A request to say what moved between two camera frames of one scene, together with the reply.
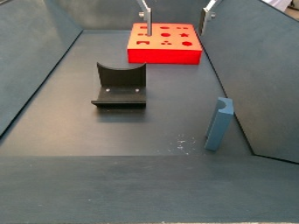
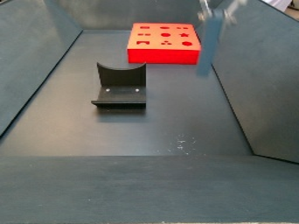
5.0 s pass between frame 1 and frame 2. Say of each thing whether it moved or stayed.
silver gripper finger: moved
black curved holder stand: stayed
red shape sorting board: stayed
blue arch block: moved
